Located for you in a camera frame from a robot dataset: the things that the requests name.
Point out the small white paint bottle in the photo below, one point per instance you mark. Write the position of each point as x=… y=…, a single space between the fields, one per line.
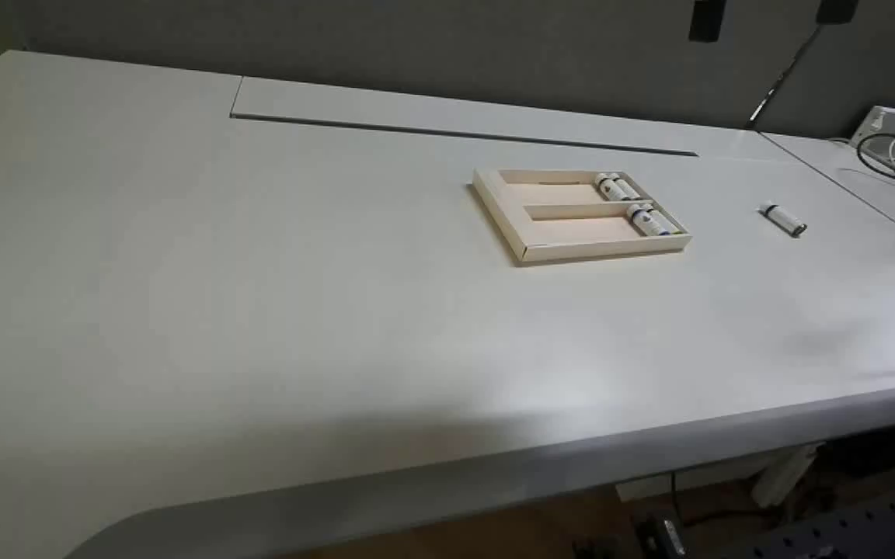
x=785 y=217

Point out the light wooden tray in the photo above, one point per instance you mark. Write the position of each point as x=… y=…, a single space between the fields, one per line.
x=557 y=214

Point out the white bottle dark band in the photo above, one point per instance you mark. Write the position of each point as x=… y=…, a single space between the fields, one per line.
x=645 y=222

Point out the dark grey partition panel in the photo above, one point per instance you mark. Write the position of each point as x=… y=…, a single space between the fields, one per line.
x=773 y=63

